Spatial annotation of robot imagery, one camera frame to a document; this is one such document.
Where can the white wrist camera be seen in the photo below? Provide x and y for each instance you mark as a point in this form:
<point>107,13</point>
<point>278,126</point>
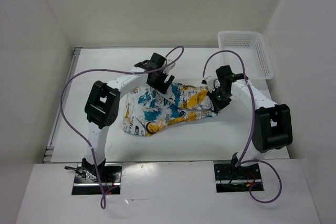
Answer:
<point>210,82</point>
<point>168,66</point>

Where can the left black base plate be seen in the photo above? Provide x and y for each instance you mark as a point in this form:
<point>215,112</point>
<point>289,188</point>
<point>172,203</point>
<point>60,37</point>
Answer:
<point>84,184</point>

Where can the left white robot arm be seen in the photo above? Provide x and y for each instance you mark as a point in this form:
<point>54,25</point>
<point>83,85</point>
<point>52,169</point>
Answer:
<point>102,106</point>

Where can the white plastic basket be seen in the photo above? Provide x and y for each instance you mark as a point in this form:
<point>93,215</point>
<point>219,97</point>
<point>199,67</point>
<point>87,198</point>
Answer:
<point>252,49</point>

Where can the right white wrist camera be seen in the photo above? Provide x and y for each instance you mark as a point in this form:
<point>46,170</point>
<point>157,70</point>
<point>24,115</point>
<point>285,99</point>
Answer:
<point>210,82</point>

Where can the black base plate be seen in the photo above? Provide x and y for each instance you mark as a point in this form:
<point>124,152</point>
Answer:
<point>84,184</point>
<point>230,179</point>

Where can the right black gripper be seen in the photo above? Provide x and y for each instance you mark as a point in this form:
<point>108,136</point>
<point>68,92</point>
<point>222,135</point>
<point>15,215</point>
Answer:
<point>217,105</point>

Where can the colourful printed shorts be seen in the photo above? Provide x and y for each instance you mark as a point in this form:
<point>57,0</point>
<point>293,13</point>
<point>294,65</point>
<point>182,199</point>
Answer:
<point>148,111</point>

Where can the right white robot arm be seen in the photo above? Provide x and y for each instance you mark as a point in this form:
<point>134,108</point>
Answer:
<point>271,127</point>

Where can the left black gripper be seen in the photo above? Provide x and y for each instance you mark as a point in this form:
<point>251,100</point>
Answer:
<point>161,87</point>

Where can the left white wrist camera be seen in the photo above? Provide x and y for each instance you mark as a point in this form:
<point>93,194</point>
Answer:
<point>168,66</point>

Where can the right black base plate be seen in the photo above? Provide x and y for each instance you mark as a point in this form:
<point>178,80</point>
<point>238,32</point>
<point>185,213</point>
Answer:
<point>230,179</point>

